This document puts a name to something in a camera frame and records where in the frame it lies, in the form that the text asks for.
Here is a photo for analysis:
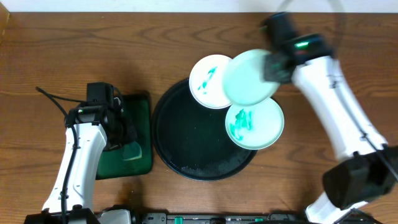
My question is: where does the green yellow sponge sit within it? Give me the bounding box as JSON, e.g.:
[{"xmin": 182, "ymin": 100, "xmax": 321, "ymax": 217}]
[{"xmin": 122, "ymin": 141, "xmax": 142, "ymax": 161}]

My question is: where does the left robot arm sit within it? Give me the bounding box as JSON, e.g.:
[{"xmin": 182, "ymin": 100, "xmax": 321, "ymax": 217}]
[{"xmin": 24, "ymin": 106, "xmax": 134, "ymax": 223}]

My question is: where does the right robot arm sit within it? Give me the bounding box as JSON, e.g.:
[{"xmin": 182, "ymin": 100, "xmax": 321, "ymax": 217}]
[{"xmin": 264, "ymin": 32, "xmax": 397, "ymax": 223}]

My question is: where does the green rectangular sponge tray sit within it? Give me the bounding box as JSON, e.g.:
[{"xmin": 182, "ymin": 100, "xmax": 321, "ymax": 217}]
[{"xmin": 96, "ymin": 93, "xmax": 152, "ymax": 180}]

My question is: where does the round black tray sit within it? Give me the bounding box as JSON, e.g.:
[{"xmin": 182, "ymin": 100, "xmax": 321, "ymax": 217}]
[{"xmin": 151, "ymin": 80, "xmax": 256, "ymax": 181}]

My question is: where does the pink plate with green stain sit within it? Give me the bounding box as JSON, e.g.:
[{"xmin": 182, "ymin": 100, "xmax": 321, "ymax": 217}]
[{"xmin": 188, "ymin": 54, "xmax": 232, "ymax": 110}]

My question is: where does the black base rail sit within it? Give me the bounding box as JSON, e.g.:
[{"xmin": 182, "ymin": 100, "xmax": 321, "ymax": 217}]
[{"xmin": 132, "ymin": 213, "xmax": 308, "ymax": 224}]

